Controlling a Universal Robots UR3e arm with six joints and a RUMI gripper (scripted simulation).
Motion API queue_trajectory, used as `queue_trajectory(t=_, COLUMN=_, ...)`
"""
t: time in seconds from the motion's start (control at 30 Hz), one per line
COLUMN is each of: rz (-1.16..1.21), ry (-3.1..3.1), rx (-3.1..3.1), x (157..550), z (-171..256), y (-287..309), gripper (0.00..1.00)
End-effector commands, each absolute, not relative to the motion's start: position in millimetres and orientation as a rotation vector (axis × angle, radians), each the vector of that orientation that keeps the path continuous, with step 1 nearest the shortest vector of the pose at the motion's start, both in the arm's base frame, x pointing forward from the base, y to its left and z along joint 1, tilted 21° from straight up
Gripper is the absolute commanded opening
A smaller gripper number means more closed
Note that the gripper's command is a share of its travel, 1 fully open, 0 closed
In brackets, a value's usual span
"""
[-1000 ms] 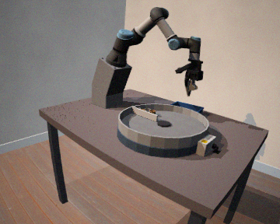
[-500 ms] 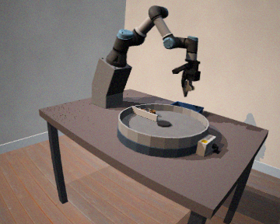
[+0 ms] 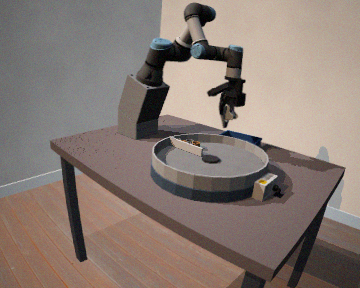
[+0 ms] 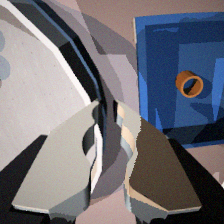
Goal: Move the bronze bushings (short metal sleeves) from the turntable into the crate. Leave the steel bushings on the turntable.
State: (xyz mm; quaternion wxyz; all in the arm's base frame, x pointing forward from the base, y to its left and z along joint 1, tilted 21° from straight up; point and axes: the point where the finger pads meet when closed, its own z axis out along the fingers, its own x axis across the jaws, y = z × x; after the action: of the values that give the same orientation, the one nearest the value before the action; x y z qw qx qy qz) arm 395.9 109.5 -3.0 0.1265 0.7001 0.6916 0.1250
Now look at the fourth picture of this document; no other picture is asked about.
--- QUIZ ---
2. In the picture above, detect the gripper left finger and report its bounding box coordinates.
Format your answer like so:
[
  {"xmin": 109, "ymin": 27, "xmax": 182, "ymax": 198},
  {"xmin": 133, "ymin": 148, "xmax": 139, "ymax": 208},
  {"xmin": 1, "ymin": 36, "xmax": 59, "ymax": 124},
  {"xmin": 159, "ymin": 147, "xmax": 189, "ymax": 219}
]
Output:
[{"xmin": 0, "ymin": 99, "xmax": 102, "ymax": 224}]

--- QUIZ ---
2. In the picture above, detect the blue open crate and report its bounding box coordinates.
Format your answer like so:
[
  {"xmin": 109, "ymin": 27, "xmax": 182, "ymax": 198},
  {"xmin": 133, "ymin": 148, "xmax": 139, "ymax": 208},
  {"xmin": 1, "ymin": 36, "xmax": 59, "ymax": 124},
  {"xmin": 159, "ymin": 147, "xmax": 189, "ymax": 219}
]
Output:
[{"xmin": 132, "ymin": 12, "xmax": 224, "ymax": 149}]

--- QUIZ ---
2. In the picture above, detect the orange bushing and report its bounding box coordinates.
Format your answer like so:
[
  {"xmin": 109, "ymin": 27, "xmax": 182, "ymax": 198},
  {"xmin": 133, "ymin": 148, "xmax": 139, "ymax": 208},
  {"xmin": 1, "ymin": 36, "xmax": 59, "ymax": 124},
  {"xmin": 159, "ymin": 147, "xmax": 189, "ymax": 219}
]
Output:
[{"xmin": 175, "ymin": 70, "xmax": 203, "ymax": 98}]

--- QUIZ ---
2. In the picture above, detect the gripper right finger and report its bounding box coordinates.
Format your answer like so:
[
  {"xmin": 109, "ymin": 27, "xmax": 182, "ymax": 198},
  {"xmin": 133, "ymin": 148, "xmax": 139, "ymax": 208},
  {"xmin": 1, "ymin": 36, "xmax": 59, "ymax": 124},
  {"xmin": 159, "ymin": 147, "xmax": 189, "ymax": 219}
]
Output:
[{"xmin": 113, "ymin": 99, "xmax": 224, "ymax": 224}]

